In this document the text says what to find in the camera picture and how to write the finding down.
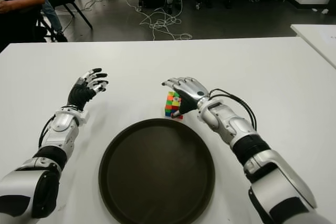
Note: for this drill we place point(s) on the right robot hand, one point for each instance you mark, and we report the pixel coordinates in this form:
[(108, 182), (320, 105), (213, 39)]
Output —
[(193, 94)]

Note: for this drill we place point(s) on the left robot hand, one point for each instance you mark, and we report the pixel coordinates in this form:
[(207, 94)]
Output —
[(80, 94)]

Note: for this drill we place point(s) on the multicoloured Rubik's cube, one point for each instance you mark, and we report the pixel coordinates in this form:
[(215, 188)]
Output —
[(172, 103)]

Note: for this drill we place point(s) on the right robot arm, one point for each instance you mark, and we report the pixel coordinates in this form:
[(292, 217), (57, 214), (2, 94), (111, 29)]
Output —
[(236, 127)]

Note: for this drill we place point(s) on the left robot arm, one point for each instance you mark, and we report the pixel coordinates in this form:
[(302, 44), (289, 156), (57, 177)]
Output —
[(60, 124)]

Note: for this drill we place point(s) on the dark brown round plate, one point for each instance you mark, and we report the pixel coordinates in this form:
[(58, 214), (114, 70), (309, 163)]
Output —
[(157, 171)]

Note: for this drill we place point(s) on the standing person in blue jeans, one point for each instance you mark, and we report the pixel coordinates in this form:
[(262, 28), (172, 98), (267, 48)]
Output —
[(51, 16)]

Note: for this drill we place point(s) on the seated person in black shirt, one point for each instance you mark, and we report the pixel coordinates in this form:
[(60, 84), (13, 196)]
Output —
[(15, 24)]

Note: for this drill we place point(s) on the white side table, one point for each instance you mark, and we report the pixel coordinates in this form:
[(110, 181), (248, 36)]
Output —
[(315, 40)]

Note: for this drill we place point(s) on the small white floor object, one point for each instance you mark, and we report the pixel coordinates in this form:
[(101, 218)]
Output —
[(325, 11)]

